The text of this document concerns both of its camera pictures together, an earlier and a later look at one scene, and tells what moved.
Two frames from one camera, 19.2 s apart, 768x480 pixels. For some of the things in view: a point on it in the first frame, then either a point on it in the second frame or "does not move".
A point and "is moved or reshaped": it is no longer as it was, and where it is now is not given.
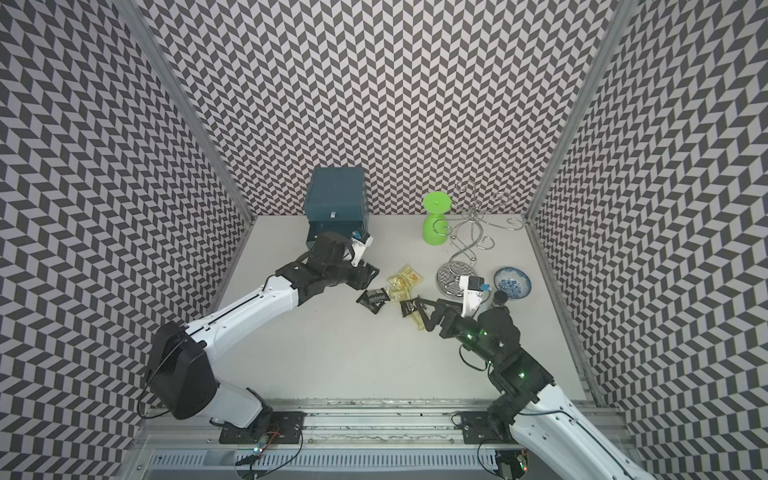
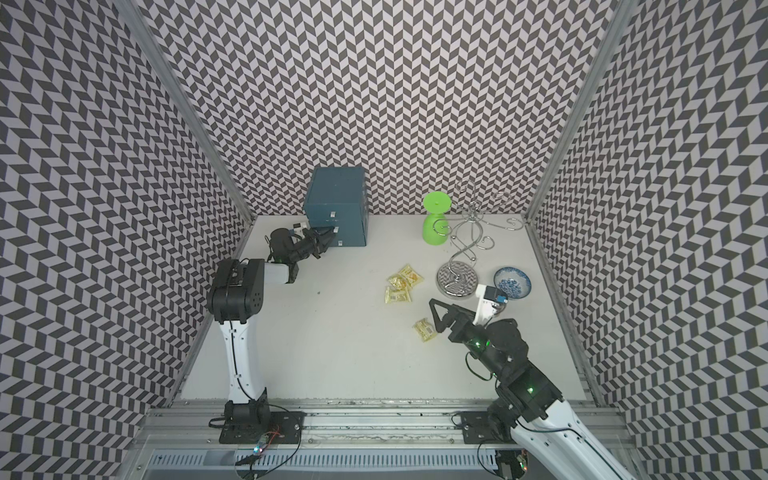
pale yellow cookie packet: (417, 318) is moved or reshaped
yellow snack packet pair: (411, 276) does not move
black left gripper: (362, 276) → (313, 237)
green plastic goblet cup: (435, 225) does not move
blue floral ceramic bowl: (514, 281) does not move
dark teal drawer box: (335, 201) does not move
